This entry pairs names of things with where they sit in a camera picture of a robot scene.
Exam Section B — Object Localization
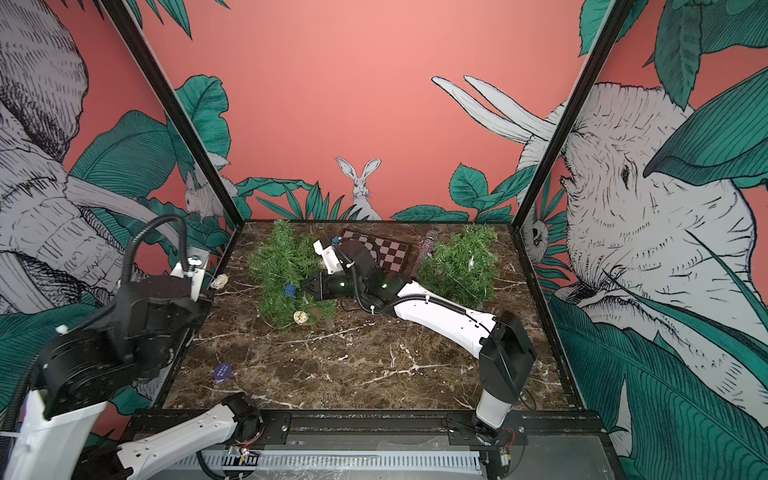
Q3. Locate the small christmas tree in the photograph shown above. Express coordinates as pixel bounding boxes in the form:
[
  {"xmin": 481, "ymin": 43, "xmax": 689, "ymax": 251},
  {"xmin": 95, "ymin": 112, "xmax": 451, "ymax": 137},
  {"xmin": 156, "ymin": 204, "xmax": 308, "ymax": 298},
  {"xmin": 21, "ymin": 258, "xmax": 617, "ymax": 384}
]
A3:
[
  {"xmin": 416, "ymin": 225, "xmax": 499, "ymax": 310},
  {"xmin": 247, "ymin": 220, "xmax": 336, "ymax": 329}
]

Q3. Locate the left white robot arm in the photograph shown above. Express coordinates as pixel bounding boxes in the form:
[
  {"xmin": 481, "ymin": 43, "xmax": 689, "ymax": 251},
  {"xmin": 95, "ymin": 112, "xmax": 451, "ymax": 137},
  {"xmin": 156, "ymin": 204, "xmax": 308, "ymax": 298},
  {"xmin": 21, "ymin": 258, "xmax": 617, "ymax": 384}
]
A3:
[{"xmin": 1, "ymin": 274, "xmax": 264, "ymax": 479}]

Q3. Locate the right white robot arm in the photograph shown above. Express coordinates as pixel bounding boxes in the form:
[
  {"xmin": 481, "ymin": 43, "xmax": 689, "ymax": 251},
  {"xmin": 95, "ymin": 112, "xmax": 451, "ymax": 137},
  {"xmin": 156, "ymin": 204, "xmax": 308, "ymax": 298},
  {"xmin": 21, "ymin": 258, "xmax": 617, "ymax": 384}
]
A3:
[{"xmin": 302, "ymin": 238, "xmax": 536, "ymax": 447}]

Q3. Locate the brown checkered chess board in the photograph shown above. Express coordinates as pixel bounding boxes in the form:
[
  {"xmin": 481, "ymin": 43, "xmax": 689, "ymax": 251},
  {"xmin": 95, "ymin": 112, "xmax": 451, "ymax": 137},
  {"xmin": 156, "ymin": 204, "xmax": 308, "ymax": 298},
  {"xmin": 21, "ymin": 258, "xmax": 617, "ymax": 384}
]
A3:
[{"xmin": 340, "ymin": 230, "xmax": 411, "ymax": 273}]

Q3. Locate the purple glitter tube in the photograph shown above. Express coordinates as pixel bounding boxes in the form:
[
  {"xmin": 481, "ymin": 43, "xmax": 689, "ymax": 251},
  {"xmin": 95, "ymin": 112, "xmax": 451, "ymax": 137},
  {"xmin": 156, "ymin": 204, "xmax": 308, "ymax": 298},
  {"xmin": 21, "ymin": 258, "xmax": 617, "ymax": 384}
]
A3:
[{"xmin": 417, "ymin": 230, "xmax": 438, "ymax": 260}]

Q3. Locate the dark blue round lid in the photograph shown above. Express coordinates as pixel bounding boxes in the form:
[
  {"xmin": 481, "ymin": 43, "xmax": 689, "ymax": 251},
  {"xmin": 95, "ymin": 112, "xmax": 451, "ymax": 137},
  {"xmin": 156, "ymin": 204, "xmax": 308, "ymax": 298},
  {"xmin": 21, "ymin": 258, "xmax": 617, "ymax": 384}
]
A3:
[{"xmin": 213, "ymin": 363, "xmax": 233, "ymax": 384}]

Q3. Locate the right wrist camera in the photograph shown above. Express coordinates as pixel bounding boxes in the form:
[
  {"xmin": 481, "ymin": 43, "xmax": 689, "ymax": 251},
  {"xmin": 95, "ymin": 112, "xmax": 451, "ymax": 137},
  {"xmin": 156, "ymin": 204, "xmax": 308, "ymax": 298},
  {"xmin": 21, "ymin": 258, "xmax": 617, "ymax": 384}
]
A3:
[{"xmin": 313, "ymin": 237, "xmax": 344, "ymax": 275}]

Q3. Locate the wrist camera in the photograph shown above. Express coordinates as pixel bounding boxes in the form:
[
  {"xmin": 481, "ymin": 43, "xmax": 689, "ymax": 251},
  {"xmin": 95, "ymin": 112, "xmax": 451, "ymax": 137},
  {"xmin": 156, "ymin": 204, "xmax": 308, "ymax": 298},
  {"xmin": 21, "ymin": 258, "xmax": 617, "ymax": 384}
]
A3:
[
  {"xmin": 313, "ymin": 237, "xmax": 344, "ymax": 275},
  {"xmin": 170, "ymin": 246, "xmax": 210, "ymax": 301}
]

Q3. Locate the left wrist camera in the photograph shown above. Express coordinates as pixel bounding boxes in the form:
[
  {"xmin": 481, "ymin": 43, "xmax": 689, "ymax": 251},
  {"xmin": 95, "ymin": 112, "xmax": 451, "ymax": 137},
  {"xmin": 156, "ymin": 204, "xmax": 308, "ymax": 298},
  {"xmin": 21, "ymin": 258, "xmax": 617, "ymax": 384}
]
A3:
[{"xmin": 170, "ymin": 246, "xmax": 210, "ymax": 301}]

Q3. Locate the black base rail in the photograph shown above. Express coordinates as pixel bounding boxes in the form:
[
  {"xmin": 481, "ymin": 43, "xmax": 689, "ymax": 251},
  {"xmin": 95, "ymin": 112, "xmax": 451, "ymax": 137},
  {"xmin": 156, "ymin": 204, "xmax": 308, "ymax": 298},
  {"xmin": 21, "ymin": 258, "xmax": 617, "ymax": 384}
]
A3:
[{"xmin": 125, "ymin": 409, "xmax": 607, "ymax": 448}]

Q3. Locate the white slotted cable duct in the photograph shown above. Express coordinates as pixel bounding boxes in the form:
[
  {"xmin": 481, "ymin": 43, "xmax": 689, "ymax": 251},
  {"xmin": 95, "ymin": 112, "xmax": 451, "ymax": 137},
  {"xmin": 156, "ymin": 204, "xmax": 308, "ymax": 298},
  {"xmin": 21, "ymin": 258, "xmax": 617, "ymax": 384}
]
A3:
[{"xmin": 202, "ymin": 450, "xmax": 484, "ymax": 475}]

